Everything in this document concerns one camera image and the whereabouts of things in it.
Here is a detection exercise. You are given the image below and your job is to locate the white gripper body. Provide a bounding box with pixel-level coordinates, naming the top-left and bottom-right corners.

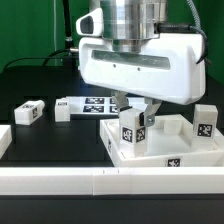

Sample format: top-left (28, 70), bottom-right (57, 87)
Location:
top-left (79, 33), bottom-right (206, 105)

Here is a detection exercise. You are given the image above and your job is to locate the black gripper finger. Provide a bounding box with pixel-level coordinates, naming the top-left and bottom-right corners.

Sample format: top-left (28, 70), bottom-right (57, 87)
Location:
top-left (112, 90), bottom-right (131, 113)
top-left (139, 98), bottom-right (162, 127)

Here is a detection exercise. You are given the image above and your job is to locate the white square tabletop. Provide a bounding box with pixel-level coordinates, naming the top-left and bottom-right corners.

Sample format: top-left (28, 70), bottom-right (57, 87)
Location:
top-left (100, 115), bottom-right (224, 167)

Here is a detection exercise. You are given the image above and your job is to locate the white U-shaped obstacle fence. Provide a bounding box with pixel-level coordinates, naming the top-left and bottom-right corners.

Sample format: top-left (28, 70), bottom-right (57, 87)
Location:
top-left (0, 124), bottom-right (224, 196)

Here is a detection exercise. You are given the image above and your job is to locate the white marker base plate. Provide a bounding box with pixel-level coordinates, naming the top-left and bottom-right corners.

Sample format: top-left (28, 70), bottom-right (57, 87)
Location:
top-left (64, 96), bottom-right (150, 117)

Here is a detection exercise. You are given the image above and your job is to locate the grey braided cable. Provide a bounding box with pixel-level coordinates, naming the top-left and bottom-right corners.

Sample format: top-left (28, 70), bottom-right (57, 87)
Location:
top-left (156, 0), bottom-right (209, 66)

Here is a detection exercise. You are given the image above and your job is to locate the black hose with metal fitting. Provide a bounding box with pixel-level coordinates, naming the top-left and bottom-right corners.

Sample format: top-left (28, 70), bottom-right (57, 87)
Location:
top-left (62, 0), bottom-right (80, 56)

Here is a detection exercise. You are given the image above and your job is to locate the black cable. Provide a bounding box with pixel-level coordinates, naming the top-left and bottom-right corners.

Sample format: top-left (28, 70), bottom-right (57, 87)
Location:
top-left (2, 49), bottom-right (84, 73)

